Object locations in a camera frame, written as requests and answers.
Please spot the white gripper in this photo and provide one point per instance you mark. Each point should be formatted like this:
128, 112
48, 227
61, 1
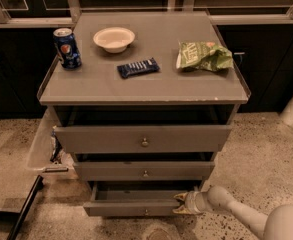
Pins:
193, 202

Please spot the grey bottom drawer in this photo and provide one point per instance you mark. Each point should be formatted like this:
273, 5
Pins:
136, 198

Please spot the grey drawer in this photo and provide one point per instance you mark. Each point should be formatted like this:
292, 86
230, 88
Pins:
143, 139
136, 198
138, 171

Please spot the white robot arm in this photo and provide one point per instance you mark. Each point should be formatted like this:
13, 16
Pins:
278, 225

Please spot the grey middle drawer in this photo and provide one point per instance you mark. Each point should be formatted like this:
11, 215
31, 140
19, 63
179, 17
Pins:
138, 171

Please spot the grey drawer cabinet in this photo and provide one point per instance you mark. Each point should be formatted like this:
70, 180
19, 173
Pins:
96, 94

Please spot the grey top drawer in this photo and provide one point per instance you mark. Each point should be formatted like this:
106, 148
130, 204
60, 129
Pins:
143, 139

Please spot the dark blue snack bar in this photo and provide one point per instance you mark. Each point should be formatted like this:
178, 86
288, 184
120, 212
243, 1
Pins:
138, 68

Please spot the black metal bar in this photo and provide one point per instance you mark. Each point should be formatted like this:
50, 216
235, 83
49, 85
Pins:
37, 185

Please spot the green chip bag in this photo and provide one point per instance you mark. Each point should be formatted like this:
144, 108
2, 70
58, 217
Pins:
209, 56

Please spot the white paper bowl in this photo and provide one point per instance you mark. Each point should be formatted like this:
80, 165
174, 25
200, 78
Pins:
114, 39

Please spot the blue pepsi can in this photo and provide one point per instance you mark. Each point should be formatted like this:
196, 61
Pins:
67, 50

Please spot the metal window frame rail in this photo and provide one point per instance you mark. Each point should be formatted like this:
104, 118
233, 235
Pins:
29, 19

